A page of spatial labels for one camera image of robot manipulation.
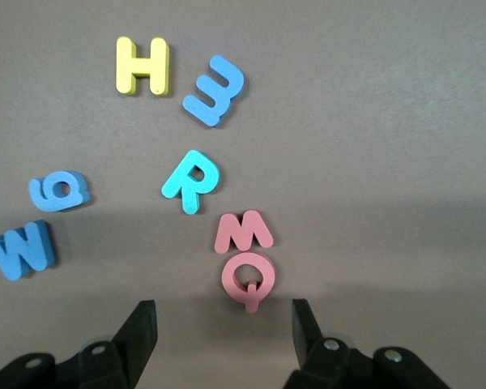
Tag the blue foam letter W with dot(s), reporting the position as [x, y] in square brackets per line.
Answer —
[14, 259]

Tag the teal foam letter R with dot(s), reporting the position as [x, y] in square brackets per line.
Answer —
[186, 190]

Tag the pink foam letter Q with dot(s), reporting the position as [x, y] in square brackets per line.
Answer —
[228, 279]

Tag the yellow foam uppercase H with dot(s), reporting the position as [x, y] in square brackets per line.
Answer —
[143, 71]

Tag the blue foam lowercase g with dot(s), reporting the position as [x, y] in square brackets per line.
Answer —
[44, 198]

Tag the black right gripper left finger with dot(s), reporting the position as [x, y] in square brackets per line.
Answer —
[121, 356]

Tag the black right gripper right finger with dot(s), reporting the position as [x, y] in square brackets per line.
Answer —
[328, 364]

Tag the pink foam letter M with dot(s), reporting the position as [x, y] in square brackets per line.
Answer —
[227, 235]

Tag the blue foam lowercase m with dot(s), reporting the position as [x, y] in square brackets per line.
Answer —
[210, 109]

